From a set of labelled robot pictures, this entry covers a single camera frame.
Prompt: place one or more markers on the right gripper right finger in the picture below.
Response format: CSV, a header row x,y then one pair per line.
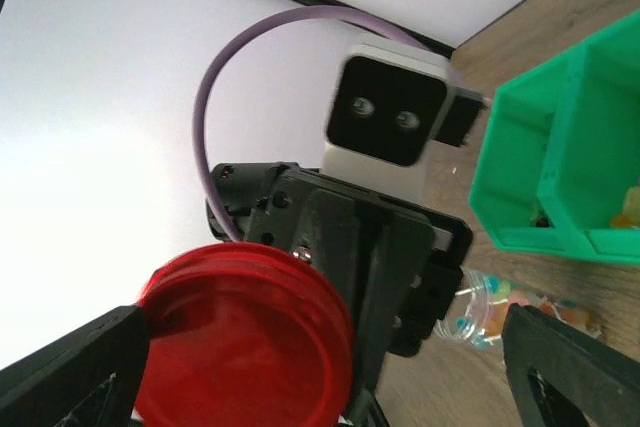
x,y
560,376

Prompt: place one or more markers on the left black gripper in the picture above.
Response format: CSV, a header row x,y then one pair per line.
x,y
396,265

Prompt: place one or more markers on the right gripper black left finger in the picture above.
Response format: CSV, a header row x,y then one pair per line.
x,y
89,377

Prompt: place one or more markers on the clear plastic jar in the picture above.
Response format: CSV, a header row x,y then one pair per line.
x,y
478,312

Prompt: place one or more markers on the red jar lid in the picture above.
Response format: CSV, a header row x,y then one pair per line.
x,y
242,334

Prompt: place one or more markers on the green double candy bin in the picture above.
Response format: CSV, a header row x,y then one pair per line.
x,y
561,151

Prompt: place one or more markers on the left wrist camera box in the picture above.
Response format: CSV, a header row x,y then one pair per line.
x,y
389,102

